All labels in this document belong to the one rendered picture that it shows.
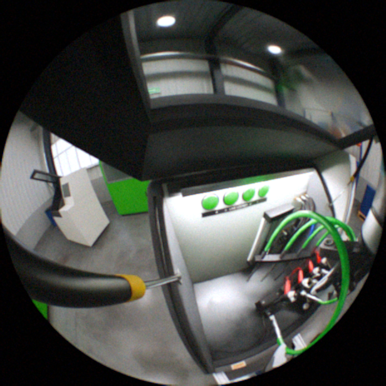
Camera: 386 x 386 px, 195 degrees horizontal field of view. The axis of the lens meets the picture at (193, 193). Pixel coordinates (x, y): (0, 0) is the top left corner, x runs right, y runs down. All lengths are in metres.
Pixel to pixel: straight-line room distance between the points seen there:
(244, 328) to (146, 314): 1.22
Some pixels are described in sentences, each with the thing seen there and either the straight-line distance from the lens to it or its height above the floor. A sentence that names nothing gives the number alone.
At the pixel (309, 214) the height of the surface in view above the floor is 1.41.
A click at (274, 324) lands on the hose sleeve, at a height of 1.16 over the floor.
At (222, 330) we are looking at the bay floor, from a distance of 0.71.
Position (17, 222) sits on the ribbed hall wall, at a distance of 6.31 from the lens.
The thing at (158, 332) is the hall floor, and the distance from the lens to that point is 1.64.
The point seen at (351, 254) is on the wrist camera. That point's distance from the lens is 0.29.
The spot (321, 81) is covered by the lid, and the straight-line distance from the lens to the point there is 0.16.
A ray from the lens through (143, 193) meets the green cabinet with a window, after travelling 2.68.
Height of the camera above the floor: 1.53
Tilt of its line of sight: 27 degrees down
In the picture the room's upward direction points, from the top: 7 degrees counter-clockwise
